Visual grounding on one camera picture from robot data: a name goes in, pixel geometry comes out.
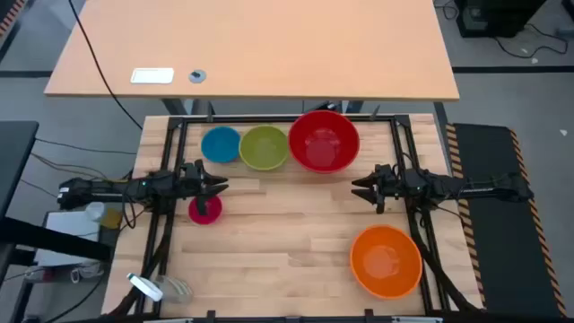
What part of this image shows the thin dark floor cable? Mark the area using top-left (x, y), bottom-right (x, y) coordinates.
top-left (34, 137), bottom-right (138, 156)
top-left (30, 152), bottom-right (111, 181)

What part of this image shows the black aluminium table frame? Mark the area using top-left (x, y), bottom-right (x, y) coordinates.
top-left (134, 114), bottom-right (483, 323)

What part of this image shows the small magenta bowl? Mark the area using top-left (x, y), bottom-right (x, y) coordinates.
top-left (187, 195), bottom-right (224, 226)

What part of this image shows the orange bowl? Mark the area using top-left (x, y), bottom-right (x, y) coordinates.
top-left (349, 224), bottom-right (423, 301)

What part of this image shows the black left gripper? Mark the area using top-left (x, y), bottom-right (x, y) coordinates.
top-left (180, 159), bottom-right (230, 217)

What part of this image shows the white cable bundle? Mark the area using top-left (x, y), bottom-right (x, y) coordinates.
top-left (24, 262), bottom-right (105, 284)

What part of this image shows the black hazard striped mat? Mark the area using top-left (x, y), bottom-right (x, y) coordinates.
top-left (445, 122), bottom-right (569, 318)
top-left (0, 0), bottom-right (28, 38)

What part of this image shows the black desk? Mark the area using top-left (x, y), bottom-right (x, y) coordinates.
top-left (0, 119), bottom-right (40, 221)

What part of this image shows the clear plastic bottle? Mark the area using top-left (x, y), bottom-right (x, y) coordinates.
top-left (84, 201), bottom-right (123, 230)

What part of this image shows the black beam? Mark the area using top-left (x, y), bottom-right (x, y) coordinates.
top-left (0, 217), bottom-right (113, 262)

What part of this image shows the black floor cable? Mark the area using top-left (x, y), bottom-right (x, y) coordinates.
top-left (491, 22), bottom-right (570, 60)

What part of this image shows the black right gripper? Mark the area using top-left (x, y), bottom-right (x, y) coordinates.
top-left (351, 163), bottom-right (405, 214)

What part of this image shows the black computer case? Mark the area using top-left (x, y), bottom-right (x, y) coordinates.
top-left (455, 0), bottom-right (548, 39)

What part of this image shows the blue bowl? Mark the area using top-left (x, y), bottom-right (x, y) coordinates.
top-left (200, 126), bottom-right (242, 164)

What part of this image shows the large red bowl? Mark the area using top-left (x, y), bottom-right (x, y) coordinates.
top-left (288, 109), bottom-right (361, 174)

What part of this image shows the white box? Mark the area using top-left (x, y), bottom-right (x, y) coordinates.
top-left (34, 209), bottom-right (114, 270)

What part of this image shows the clear plastic container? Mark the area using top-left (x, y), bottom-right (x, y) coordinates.
top-left (154, 275), bottom-right (195, 305)

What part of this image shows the long black cable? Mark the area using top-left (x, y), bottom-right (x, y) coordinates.
top-left (66, 0), bottom-right (144, 131)

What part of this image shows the white flat card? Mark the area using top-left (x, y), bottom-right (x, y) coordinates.
top-left (130, 67), bottom-right (175, 85)

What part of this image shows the green bowl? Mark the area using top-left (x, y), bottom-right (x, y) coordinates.
top-left (238, 124), bottom-right (291, 172)

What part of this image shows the light wooden desk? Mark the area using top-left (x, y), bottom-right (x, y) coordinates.
top-left (43, 0), bottom-right (461, 118)

